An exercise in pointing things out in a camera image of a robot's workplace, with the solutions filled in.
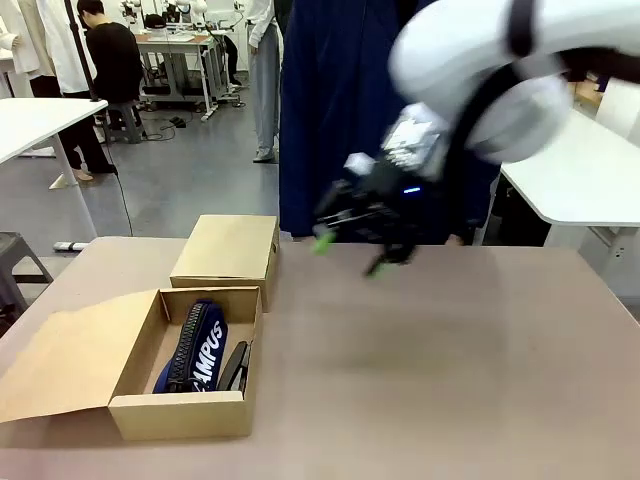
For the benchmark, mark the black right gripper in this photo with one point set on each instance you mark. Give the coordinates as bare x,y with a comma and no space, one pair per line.
395,205

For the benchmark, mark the small cardboard box with lid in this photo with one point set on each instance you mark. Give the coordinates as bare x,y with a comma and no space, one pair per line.
230,250

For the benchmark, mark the black stapler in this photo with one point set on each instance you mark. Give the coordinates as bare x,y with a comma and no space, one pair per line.
235,367

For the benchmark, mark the navy blue pencil case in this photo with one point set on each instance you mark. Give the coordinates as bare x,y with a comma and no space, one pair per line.
200,345

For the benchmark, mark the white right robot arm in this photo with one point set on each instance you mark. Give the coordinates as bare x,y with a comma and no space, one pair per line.
480,80

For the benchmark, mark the large open cardboard box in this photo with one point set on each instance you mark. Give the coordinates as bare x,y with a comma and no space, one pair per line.
75,370

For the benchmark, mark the person's left hand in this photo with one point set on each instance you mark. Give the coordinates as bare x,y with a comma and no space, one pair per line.
454,241

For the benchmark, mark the person in blue coat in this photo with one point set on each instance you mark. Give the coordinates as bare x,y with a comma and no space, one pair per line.
330,100

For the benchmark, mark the person in grey trousers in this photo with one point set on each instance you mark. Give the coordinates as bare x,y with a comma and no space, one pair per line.
264,75

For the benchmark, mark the black foot pedal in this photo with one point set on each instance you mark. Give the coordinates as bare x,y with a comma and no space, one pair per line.
177,122

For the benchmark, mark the grey background workbench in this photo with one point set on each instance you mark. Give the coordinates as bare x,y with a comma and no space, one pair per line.
175,55

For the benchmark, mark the white tube on floor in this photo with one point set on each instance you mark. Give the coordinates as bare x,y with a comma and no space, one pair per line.
70,246

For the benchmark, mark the person in black clothes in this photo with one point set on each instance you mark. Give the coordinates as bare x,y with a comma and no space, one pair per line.
112,60

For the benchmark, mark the white table with white legs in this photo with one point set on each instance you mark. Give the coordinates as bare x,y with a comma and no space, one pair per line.
35,120

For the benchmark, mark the grey metal stool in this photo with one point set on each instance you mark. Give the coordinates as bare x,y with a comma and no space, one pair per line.
15,265

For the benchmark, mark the person in white coat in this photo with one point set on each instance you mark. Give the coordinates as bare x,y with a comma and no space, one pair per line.
60,55

